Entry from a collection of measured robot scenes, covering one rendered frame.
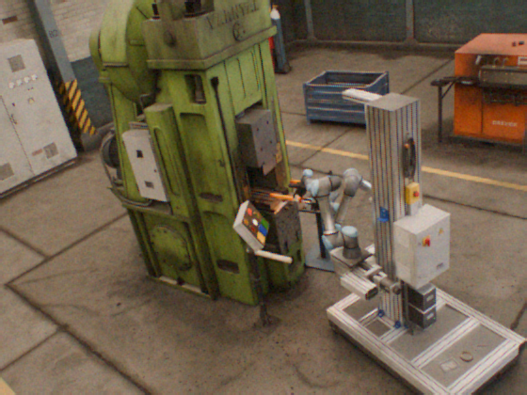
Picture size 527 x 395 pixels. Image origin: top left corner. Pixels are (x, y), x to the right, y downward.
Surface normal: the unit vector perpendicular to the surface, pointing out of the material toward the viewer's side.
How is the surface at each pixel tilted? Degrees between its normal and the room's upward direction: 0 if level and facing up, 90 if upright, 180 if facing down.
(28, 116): 90
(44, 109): 90
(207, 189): 89
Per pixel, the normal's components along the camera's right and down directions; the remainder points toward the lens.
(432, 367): -0.16, -0.86
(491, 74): -0.66, 0.46
